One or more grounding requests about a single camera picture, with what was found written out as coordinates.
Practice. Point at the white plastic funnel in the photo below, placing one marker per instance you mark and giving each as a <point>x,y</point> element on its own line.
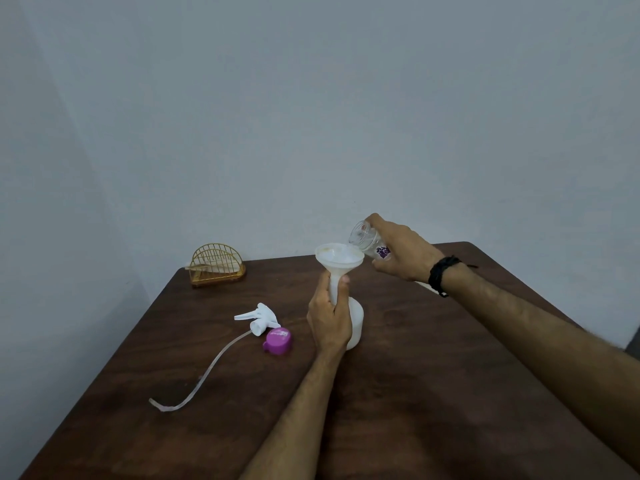
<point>340,257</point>

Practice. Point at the person's left hand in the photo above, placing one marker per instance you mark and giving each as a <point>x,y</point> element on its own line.
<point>330,324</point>

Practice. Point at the person's right hand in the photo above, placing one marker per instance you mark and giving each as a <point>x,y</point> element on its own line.
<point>407,252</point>

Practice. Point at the black wristband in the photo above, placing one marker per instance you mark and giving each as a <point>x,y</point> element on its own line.
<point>438,274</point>

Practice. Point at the dark wooden table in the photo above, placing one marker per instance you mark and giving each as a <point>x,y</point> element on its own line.
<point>440,394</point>

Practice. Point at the white spray bottle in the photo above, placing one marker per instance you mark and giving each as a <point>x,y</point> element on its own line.
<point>357,319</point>

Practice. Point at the person's left forearm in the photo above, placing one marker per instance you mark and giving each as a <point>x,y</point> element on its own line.
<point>300,419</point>

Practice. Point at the white trigger sprayer head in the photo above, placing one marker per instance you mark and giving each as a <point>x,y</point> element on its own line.
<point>260,319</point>

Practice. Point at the person's right forearm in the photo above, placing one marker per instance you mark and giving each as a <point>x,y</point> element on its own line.
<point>550,344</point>

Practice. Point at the purple bottle cap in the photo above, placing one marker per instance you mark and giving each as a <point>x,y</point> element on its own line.
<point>277,341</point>

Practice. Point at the clear water bottle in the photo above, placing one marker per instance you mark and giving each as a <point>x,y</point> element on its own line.
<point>365,237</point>

